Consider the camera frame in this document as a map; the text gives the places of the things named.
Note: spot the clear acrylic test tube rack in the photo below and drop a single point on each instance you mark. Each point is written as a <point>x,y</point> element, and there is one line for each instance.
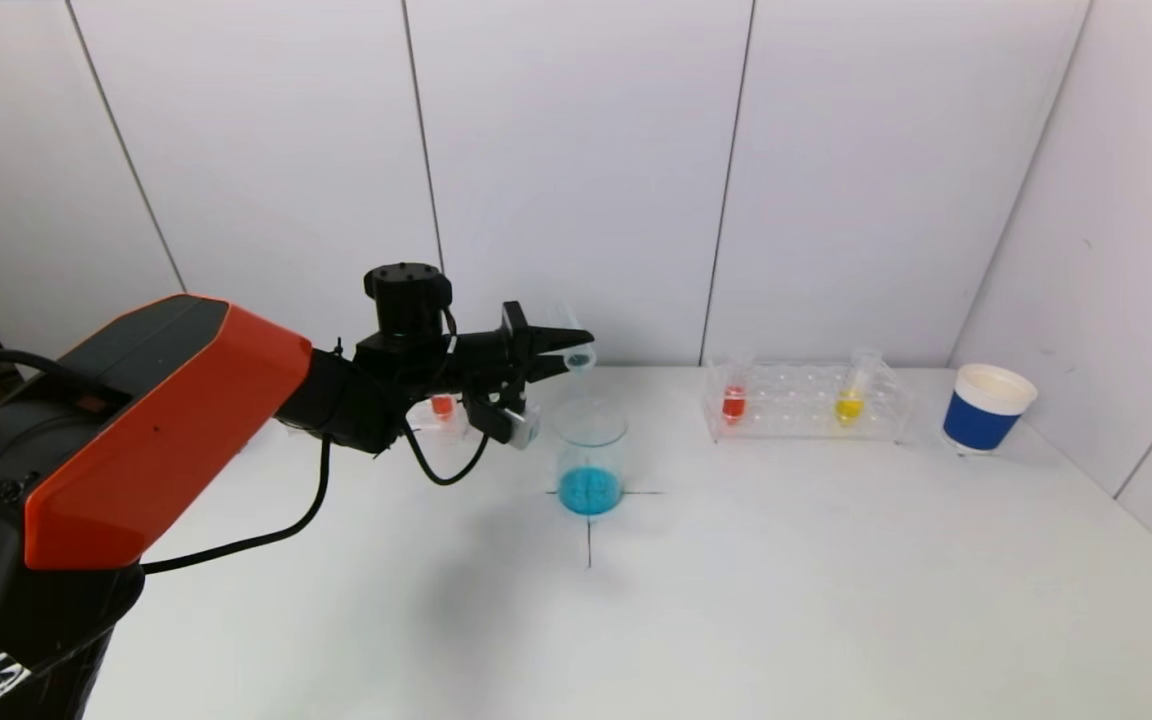
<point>796,412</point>
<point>456,425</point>

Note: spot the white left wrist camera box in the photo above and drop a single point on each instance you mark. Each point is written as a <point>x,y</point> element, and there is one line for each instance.
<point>516,425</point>

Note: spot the test tube with blue pigment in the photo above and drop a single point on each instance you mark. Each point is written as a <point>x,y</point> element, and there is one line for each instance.
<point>576,355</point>

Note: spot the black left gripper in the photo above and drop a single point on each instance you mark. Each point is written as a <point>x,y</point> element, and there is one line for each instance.
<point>515,347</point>

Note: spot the white paper cup blue sleeve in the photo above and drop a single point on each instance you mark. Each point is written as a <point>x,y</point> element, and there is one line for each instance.
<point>976,422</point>

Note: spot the test tube with red pigment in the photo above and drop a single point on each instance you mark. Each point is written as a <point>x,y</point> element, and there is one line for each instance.
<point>732,405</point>
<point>443,406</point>

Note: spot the clear glass beaker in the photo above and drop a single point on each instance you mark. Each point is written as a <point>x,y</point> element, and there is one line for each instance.
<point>590,485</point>

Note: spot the test tube with yellow pigment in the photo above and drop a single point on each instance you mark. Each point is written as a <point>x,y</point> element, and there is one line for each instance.
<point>847,408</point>

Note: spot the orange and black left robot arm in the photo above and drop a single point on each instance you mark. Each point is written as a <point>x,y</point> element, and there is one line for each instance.
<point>156,420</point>

